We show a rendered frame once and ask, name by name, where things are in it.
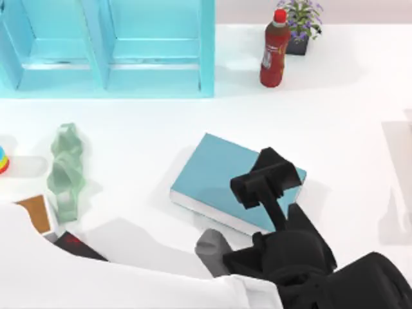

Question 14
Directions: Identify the teal book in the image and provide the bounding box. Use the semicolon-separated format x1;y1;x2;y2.
169;132;308;237

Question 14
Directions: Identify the pale grey rounded box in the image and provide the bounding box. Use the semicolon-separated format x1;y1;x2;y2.
195;229;234;276

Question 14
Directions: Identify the red bottle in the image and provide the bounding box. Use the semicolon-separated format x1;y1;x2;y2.
259;8;288;89

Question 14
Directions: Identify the purple flower plant black pot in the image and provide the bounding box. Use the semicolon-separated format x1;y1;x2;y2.
279;0;324;55

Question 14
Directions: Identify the light blue rack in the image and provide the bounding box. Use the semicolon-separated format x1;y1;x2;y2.
0;0;215;99

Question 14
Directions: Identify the black box with red mark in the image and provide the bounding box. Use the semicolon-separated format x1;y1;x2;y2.
52;229;109;263

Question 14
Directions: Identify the pale green translucent bottle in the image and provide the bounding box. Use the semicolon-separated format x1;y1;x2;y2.
46;122;90;223

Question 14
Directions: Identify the stack of coloured rings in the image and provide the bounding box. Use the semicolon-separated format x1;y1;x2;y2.
0;145;11;176

